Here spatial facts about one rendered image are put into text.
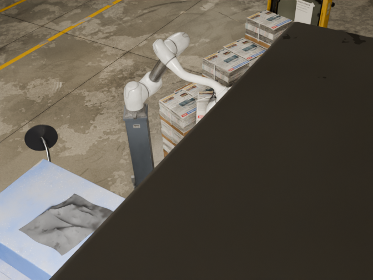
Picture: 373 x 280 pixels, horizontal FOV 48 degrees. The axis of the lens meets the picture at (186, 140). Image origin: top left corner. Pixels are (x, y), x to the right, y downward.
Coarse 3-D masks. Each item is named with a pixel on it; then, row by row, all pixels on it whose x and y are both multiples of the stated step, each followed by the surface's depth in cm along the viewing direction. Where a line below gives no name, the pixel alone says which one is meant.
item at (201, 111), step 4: (200, 104) 332; (204, 104) 332; (200, 108) 329; (204, 108) 328; (196, 112) 326; (200, 112) 326; (204, 112) 325; (196, 116) 323; (200, 116) 323; (196, 120) 322
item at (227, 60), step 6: (216, 54) 416; (222, 54) 415; (228, 54) 415; (234, 54) 414; (210, 60) 408; (216, 60) 407; (222, 60) 407; (228, 60) 407; (234, 60) 406; (240, 60) 406; (246, 60) 405; (222, 66) 398; (228, 66) 398; (234, 66) 398; (240, 66) 397
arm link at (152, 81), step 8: (184, 32) 314; (176, 40) 304; (184, 40) 308; (184, 48) 311; (176, 56) 316; (160, 64) 330; (152, 72) 343; (160, 72) 337; (144, 80) 351; (152, 80) 348; (160, 80) 353; (152, 88) 352
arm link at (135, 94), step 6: (126, 84) 346; (132, 84) 343; (138, 84) 344; (126, 90) 343; (132, 90) 340; (138, 90) 342; (144, 90) 349; (126, 96) 345; (132, 96) 342; (138, 96) 344; (144, 96) 350; (126, 102) 348; (132, 102) 345; (138, 102) 347; (132, 108) 350; (138, 108) 351
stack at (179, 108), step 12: (192, 84) 420; (168, 96) 406; (180, 96) 405; (192, 96) 407; (168, 108) 393; (180, 108) 390; (192, 108) 389; (168, 120) 403; (180, 120) 384; (192, 120) 390; (168, 132) 417; (168, 144) 430
